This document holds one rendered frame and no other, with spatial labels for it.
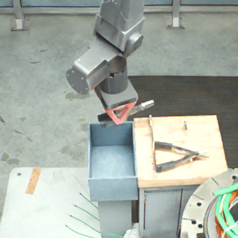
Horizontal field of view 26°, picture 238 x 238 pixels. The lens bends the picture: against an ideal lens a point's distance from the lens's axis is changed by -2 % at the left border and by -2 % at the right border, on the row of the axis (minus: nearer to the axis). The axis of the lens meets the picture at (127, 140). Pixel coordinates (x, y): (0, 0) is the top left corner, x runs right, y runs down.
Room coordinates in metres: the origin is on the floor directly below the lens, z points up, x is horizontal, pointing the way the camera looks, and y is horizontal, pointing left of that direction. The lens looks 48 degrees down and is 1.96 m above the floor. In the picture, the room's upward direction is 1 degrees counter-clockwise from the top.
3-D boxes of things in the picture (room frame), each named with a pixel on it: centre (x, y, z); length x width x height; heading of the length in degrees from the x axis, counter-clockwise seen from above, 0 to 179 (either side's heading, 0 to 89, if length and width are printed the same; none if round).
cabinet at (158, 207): (0.79, -0.12, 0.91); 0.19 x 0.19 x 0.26; 1
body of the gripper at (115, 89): (0.79, 0.03, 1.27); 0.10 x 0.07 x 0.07; 21
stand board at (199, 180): (0.79, -0.12, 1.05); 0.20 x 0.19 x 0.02; 91
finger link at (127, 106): (0.79, 0.02, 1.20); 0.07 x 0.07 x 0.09; 21
